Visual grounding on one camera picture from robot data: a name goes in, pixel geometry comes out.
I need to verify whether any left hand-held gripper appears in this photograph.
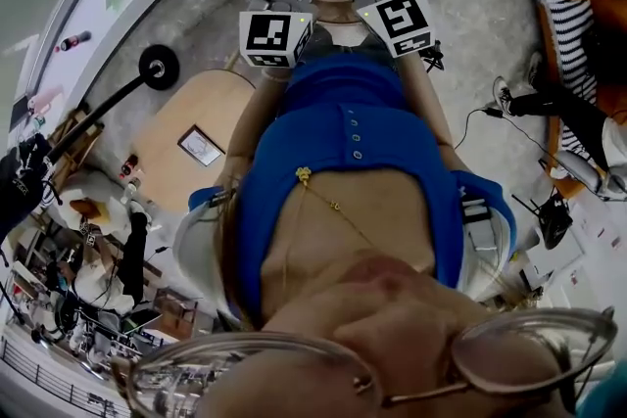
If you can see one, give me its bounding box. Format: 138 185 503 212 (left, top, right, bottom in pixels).
238 0 318 69

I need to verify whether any small framed deer picture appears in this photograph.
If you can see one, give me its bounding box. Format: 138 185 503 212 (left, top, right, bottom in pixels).
176 124 226 168

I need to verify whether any person's left forearm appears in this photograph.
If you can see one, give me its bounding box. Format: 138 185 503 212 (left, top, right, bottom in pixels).
222 66 295 192

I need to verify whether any person's right forearm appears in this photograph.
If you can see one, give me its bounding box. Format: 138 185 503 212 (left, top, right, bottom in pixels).
394 53 464 163

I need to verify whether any blue knit top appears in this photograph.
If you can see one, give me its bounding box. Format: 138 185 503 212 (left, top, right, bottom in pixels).
188 52 518 329

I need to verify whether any oval wooden table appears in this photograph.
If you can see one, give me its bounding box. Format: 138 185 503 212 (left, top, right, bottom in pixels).
131 48 259 214

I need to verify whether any black floor lamp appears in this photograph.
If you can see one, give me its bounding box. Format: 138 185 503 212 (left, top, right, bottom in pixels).
46 43 181 163

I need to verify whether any white long cabinet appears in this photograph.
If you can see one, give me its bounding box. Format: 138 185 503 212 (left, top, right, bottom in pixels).
9 0 261 123

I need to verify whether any black white striped blanket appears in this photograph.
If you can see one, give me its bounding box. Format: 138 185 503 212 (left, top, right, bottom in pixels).
530 0 602 156

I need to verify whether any clear plastic bottle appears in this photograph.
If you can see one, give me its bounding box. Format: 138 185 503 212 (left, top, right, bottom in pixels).
121 176 143 205

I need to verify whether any black bag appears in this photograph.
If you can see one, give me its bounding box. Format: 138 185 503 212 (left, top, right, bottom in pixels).
582 14 627 97

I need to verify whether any pink bottle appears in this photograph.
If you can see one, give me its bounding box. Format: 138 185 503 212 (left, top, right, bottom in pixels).
24 84 68 116

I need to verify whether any wooden side rack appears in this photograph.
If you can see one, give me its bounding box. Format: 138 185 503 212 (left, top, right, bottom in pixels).
46 110 107 185

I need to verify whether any white fluffy pouf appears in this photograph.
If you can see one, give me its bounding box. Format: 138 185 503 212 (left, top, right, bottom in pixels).
58 170 153 241

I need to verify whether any black handbag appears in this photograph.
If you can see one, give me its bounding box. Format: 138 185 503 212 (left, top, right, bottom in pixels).
511 190 575 252

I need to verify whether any black jacket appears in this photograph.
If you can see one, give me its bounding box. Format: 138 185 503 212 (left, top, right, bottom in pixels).
0 133 56 242

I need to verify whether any person's head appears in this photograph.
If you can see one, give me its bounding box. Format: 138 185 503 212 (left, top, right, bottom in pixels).
195 254 627 418

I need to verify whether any brown wooden cabinet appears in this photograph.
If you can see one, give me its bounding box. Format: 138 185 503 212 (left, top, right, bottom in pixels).
154 286 200 340

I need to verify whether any black metal railing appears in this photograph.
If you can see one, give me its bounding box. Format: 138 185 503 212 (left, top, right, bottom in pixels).
0 337 133 418

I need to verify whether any gold necklace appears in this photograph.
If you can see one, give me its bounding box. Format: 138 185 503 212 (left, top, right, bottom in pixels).
281 165 373 300

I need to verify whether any black cable with adapter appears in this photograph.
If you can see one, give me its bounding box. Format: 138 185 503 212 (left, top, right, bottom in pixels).
453 106 608 185

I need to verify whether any grey backpack shoulder strap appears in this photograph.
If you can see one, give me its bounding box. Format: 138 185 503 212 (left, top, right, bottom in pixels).
458 190 515 295
171 188 241 324

